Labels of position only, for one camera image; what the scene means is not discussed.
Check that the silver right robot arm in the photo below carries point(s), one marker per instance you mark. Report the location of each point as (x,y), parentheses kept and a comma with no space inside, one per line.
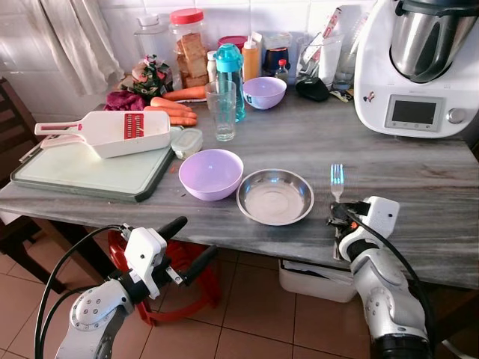
(385,292)

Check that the red plastic stool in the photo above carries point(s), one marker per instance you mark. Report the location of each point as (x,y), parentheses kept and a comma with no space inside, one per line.
(198,295)

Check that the white kitchen food processor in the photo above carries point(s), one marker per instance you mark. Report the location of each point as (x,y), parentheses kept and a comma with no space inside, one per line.
(382,82)

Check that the clear empty plastic jar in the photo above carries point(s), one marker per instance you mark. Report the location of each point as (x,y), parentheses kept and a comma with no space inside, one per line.
(151,36)

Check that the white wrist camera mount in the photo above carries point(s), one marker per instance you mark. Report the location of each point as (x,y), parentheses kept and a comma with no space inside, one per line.
(144,250)
(382,215)

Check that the dark jar with clear lid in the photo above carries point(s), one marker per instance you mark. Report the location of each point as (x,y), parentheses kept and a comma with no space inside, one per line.
(277,51)

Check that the small purple plastic bowl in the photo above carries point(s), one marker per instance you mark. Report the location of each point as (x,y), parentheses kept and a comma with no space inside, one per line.
(264,94)

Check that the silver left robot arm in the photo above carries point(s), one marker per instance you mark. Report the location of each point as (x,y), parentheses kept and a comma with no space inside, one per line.
(93,318)

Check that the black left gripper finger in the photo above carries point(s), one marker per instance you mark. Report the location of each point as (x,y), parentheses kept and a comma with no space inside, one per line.
(200,265)
(172,227)

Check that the red lidded rusk jar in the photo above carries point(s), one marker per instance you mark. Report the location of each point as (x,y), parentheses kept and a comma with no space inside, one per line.
(189,56)

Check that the white and red carton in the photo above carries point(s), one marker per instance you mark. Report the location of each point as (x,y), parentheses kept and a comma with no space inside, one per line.
(337,24)

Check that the white plastic storage box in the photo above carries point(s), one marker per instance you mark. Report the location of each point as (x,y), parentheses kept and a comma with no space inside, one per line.
(310,283)

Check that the pale green cutting board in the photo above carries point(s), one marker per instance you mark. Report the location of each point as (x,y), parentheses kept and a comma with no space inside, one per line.
(75,173)

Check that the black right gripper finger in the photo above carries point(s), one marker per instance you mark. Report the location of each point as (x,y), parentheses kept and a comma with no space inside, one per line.
(337,219)

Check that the pink lidded container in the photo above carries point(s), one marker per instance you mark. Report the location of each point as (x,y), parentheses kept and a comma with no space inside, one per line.
(233,40)

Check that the small white bottle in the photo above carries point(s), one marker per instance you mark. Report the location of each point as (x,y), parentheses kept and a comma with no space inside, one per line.
(212,67)

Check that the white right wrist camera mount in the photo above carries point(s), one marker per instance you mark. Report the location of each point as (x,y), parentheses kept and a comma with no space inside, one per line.
(382,215)

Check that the floral printed packet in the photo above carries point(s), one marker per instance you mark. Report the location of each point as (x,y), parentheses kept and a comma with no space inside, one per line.
(150,76)

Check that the stainless steel plate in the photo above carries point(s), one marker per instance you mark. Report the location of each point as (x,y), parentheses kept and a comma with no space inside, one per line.
(275,199)

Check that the dark wooden chair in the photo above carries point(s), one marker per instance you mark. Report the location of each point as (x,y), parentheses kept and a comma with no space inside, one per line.
(13,127)

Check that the maroon cloth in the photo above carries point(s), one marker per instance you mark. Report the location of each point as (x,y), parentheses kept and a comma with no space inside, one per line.
(123,102)

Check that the clear drinking glass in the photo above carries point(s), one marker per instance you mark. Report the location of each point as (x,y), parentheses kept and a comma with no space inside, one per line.
(221,120)

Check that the beige curtain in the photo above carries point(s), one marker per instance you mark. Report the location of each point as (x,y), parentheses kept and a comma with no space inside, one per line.
(71,41)

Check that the large purple plastic bowl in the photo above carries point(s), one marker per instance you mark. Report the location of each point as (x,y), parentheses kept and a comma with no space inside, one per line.
(211,176)

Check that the white mandoline slicer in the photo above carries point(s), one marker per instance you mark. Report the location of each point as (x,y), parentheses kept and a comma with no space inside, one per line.
(105,131)

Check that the black pouch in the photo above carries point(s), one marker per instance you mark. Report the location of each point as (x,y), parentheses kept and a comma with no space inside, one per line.
(313,90)

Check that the orange sauce bottle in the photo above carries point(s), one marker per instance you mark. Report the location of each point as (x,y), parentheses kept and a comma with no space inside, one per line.
(251,60)

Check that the small clear plastic container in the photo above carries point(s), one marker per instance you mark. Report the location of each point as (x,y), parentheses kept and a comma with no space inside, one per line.
(187,143)

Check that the teal water bottle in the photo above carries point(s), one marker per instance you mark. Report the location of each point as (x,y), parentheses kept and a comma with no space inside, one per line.
(229,61)

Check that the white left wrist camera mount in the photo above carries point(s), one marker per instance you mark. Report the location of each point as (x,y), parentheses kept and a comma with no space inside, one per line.
(144,250)

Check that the clear plastic measuring jug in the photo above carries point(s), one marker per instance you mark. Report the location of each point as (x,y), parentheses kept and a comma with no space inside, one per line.
(320,63)

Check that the orange carrot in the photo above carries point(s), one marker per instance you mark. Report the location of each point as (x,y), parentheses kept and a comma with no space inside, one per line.
(185,93)
(185,121)
(168,113)
(171,105)

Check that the silver metal fork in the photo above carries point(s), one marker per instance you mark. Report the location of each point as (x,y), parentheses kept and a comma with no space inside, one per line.
(337,179)

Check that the small red capped bottle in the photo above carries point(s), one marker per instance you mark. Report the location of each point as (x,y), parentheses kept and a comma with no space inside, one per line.
(282,72)

